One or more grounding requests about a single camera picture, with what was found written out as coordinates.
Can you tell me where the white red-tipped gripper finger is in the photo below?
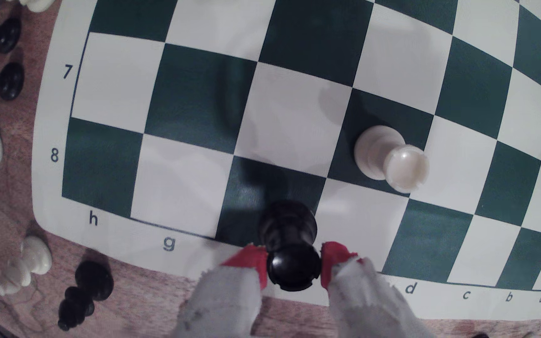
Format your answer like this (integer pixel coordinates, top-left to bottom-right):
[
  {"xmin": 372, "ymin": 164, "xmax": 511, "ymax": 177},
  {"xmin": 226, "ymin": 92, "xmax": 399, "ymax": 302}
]
[
  {"xmin": 321, "ymin": 241, "xmax": 435, "ymax": 338},
  {"xmin": 172, "ymin": 243, "xmax": 270, "ymax": 338}
]

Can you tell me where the white chess rook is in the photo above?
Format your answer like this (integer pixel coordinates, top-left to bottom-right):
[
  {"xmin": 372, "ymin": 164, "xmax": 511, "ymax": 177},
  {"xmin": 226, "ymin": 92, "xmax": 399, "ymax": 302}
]
[{"xmin": 353, "ymin": 125, "xmax": 430, "ymax": 193}]

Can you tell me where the black chess rook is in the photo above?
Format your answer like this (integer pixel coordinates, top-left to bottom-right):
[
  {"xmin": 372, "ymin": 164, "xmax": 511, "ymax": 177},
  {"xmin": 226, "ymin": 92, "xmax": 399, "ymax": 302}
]
[{"xmin": 258, "ymin": 200, "xmax": 322, "ymax": 292}]

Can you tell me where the green white chess board mat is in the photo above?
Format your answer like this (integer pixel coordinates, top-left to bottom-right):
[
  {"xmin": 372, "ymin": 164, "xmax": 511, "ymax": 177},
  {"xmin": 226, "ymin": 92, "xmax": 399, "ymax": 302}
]
[{"xmin": 31, "ymin": 0, "xmax": 541, "ymax": 321}]

